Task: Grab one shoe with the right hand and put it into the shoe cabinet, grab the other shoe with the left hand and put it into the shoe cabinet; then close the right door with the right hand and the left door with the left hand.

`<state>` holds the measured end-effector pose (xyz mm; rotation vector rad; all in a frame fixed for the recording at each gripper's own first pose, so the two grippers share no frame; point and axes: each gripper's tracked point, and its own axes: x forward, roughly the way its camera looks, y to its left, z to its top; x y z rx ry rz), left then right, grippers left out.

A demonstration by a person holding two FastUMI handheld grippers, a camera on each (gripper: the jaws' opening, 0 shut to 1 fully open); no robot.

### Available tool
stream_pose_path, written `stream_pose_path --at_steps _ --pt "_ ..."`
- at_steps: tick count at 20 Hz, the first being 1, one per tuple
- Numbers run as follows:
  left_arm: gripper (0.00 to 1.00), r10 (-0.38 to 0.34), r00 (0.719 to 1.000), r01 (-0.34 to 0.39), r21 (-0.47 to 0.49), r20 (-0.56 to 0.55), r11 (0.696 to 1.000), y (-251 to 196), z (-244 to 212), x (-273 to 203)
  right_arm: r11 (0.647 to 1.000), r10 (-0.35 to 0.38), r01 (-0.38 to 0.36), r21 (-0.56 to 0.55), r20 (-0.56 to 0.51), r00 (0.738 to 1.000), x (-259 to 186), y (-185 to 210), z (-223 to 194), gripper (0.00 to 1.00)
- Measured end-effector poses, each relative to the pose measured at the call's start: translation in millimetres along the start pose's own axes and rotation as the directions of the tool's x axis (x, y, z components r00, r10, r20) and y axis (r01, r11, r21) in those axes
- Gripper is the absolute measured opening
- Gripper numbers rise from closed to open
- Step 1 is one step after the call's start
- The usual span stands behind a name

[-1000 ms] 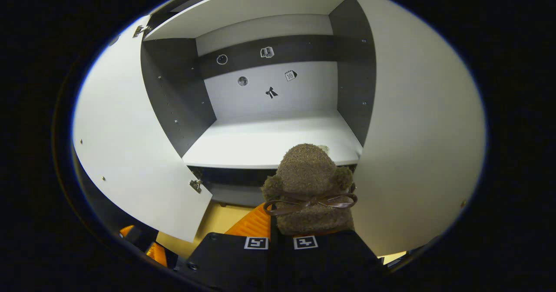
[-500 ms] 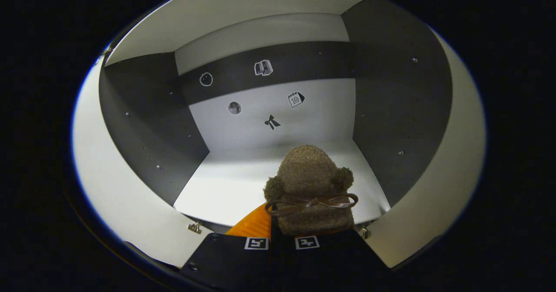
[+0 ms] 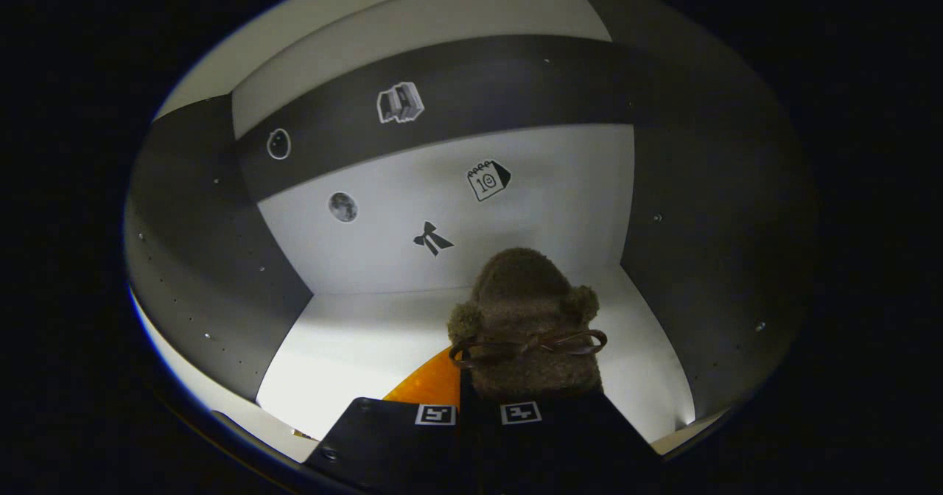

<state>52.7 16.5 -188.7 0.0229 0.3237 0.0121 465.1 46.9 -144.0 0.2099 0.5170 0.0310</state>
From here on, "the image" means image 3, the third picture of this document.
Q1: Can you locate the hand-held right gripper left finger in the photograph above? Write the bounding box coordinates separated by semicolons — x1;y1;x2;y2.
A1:
304;344;478;495

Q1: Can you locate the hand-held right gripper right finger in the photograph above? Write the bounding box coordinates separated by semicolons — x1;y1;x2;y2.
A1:
477;392;665;495

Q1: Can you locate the brown fuzzy shoe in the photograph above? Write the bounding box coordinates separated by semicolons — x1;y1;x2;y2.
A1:
446;247;609;401

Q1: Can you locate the white shoe cabinet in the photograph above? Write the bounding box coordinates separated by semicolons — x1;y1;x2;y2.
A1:
122;0;820;466

